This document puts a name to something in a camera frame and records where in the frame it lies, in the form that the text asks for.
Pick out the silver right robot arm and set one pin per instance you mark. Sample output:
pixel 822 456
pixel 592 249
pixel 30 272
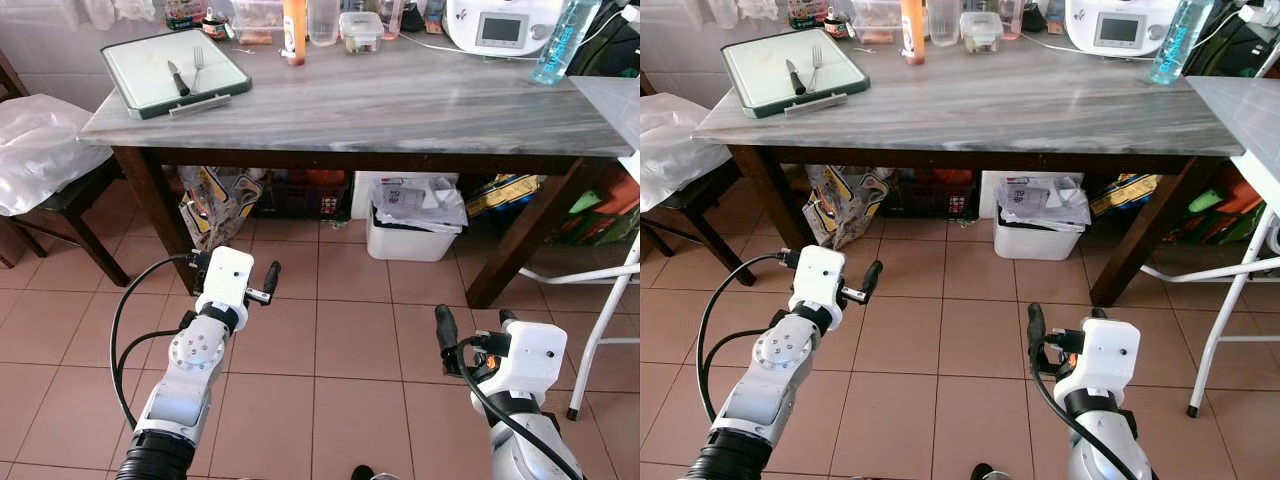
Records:
pixel 1095 450
pixel 520 450

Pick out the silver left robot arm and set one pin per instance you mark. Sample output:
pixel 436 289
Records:
pixel 775 375
pixel 190 370

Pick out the marble top wooden table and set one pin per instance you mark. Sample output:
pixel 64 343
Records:
pixel 1135 250
pixel 515 255

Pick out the yellow printed plastic bag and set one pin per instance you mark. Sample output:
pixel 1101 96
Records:
pixel 215 205
pixel 845 205

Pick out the white plastic bin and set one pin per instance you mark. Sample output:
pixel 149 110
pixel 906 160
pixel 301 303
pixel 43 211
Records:
pixel 410 242
pixel 1035 242

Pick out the yellow blue snack bag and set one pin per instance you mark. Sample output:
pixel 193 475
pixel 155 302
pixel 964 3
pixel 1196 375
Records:
pixel 1125 192
pixel 500 192

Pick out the printed waste papers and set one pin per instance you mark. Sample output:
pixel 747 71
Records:
pixel 410 200
pixel 1040 200

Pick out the black robot foot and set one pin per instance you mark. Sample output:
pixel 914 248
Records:
pixel 362 473
pixel 982 472

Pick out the red and green bag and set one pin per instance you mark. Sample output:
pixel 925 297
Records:
pixel 1235 200
pixel 615 195

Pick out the dark wooden chair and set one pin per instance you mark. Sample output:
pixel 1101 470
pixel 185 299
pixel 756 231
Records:
pixel 62 203
pixel 700 202

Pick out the silver fork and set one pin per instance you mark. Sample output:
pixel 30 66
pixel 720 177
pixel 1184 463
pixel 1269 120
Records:
pixel 197 55
pixel 816 55

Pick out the white plastic bag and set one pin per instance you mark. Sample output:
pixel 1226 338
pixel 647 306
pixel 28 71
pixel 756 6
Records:
pixel 40 150
pixel 675 150

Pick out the white folding table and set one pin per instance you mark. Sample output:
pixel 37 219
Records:
pixel 1240 110
pixel 612 105

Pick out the green rimmed white cutting board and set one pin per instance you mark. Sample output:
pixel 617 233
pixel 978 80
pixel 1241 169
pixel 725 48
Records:
pixel 150 65
pixel 765 65

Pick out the orange sauce bottle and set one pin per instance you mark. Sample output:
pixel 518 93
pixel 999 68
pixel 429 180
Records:
pixel 912 35
pixel 294 35

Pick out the clear plastic cup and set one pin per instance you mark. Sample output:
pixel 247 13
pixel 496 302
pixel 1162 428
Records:
pixel 323 30
pixel 944 30

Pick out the small dark jar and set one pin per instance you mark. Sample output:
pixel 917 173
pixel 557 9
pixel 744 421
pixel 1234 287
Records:
pixel 838 25
pixel 214 25

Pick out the clear plastic storage box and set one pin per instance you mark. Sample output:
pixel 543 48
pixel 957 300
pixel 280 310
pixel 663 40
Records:
pixel 876 20
pixel 257 20

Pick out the small lidded food container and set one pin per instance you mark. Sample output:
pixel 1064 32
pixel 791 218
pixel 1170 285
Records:
pixel 360 30
pixel 982 30

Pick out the blue plastic water bottle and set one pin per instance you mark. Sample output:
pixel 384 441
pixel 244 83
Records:
pixel 1175 50
pixel 560 50

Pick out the colourful food packet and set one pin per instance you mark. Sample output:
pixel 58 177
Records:
pixel 808 12
pixel 185 14

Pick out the pink plastic cup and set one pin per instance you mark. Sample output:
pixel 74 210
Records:
pixel 1012 18
pixel 392 18

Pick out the black bag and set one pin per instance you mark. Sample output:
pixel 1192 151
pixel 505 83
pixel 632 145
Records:
pixel 615 45
pixel 1235 50

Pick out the white kitchen cooking machine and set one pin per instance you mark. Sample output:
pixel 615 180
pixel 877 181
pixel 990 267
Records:
pixel 460 20
pixel 1085 15

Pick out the white hanging cloth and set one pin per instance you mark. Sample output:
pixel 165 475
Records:
pixel 105 12
pixel 725 12

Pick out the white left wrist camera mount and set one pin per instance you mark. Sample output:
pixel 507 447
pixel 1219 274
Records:
pixel 228 275
pixel 820 275

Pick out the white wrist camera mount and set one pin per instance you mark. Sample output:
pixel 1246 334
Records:
pixel 530 355
pixel 1105 355
pixel 820 275
pixel 228 275

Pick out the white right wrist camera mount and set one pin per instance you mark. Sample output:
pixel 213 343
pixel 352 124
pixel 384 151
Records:
pixel 1105 355
pixel 530 355

